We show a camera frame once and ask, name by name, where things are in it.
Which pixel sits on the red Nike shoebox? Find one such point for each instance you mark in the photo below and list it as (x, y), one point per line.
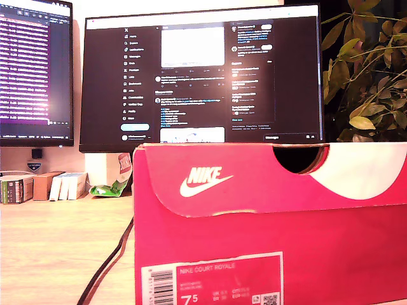
(254, 228)

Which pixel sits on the small white box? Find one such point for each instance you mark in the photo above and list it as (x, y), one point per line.
(64, 188)
(54, 189)
(77, 185)

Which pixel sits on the brown cardboard box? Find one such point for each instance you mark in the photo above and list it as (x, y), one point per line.
(44, 185)

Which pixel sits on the green and black box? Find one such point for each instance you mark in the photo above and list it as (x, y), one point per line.
(14, 190)

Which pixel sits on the wide black computer monitor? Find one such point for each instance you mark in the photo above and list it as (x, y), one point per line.
(190, 82)

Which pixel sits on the red snack packet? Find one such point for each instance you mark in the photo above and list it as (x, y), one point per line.
(125, 163)

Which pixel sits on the green and white packet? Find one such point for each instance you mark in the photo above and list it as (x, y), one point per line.
(108, 190)

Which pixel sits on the white monitor stand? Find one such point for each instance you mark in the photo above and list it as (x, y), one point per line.
(100, 168)

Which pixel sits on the green leafy houseplant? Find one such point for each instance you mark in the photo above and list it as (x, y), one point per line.
(362, 122)

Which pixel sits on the dark shield badge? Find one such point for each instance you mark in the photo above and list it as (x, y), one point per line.
(34, 166)

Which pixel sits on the monitor with purple terminal text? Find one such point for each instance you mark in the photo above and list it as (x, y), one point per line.
(31, 63)

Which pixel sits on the small black mount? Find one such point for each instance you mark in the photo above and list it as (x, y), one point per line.
(37, 153)

